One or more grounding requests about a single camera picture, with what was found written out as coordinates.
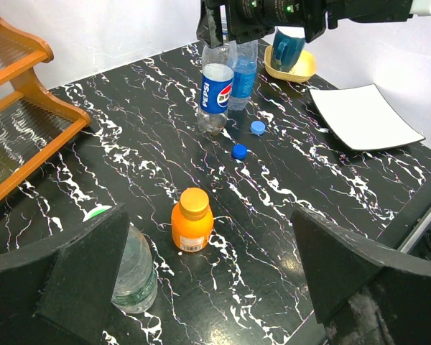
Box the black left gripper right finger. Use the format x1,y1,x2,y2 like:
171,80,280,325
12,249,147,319
291,208,431,344

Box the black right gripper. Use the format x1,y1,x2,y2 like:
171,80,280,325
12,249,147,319
196,0,327,49

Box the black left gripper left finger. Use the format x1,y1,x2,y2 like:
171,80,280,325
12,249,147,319
0,204,129,344

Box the Pepsi bottle blue cap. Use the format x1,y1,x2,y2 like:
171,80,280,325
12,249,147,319
197,41,238,136

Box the clear blue water bottle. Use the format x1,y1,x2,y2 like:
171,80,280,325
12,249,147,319
228,40,258,111

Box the green label water bottle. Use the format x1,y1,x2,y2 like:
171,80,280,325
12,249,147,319
111,224,157,314

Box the dark blue Pepsi cap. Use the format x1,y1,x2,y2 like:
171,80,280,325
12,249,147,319
231,144,248,160

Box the orange juice bottle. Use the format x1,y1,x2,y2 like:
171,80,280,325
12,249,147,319
171,188,214,252

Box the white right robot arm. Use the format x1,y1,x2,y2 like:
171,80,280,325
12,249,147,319
196,0,431,48

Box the blue cup white inside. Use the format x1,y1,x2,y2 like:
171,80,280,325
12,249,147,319
271,27,305,73

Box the yellow saucer plate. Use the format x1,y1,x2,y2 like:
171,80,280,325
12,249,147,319
264,45,317,84

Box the wooden three-tier shelf rack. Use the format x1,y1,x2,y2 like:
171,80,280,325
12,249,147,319
0,17,91,202

